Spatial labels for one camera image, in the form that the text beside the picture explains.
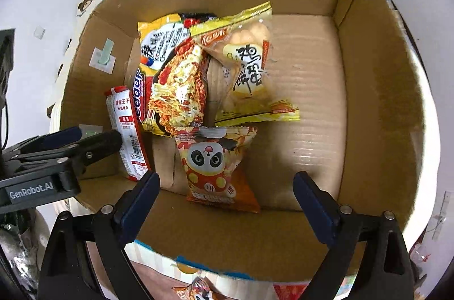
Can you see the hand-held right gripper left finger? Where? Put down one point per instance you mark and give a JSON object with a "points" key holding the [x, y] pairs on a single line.
{"points": [[138, 207]]}

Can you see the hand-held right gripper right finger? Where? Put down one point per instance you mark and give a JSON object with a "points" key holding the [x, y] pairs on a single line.
{"points": [[315, 211]]}

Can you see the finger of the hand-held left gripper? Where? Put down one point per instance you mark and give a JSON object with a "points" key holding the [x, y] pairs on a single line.
{"points": [[103, 145], [69, 134]]}

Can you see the red white snack packet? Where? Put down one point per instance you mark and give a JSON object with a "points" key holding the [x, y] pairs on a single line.
{"points": [[128, 133]]}

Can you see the brown cardboard box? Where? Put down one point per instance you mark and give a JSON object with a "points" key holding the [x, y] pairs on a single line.
{"points": [[305, 80]]}

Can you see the crinkled clear plastic bag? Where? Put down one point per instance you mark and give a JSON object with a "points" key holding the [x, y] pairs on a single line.
{"points": [[21, 264]]}

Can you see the pink blanket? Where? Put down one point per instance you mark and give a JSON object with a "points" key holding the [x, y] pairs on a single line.
{"points": [[152, 282]]}

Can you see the orange panda snack packet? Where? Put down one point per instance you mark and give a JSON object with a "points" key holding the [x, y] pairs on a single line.
{"points": [[209, 175]]}

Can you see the black device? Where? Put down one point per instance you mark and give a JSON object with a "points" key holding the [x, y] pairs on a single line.
{"points": [[7, 66]]}

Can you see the yellow red noodle packet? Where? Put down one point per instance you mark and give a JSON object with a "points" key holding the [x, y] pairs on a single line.
{"points": [[177, 90]]}

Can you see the clear plastic wrapper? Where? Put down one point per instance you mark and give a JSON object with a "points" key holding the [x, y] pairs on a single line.
{"points": [[418, 261]]}

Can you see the white bear print cloth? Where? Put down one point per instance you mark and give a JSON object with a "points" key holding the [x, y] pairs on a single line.
{"points": [[88, 2]]}

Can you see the yellow clear egg cookie packet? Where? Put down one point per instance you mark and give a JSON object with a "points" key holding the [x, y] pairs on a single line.
{"points": [[244, 73]]}

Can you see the black snack packet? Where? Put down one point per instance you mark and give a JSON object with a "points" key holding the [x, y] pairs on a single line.
{"points": [[198, 18]]}

